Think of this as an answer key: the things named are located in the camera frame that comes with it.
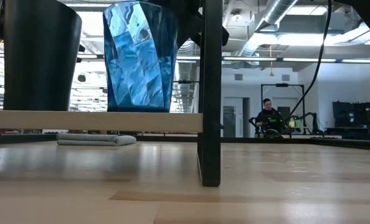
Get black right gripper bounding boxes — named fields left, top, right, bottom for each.
left=150, top=0, right=230, bottom=48

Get blue faceted glass cup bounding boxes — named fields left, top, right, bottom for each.
left=103, top=0, right=180, bottom=113

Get black tapered cup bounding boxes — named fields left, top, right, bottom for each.
left=2, top=0, right=83, bottom=111

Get black shelf support panel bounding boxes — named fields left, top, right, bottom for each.
left=197, top=0, right=224, bottom=187

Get long ceiling light strip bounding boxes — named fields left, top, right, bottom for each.
left=222, top=55, right=278, bottom=62
left=281, top=57, right=338, bottom=63

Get grey door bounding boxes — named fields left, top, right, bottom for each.
left=222, top=97, right=245, bottom=138

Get person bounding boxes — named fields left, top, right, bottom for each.
left=255, top=98, right=286, bottom=138

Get folded grey cloth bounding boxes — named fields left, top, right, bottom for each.
left=56, top=133, right=138, bottom=147

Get black equipment cases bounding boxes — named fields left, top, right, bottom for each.
left=325, top=100, right=370, bottom=141

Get silver ceiling duct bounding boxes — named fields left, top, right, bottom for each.
left=236, top=0, right=300, bottom=58

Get yellow hanging cord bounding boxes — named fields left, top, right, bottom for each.
left=268, top=45, right=275, bottom=77

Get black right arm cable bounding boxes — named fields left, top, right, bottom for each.
left=281, top=0, right=333, bottom=125

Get black background station frame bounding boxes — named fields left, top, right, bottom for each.
left=260, top=83, right=306, bottom=138

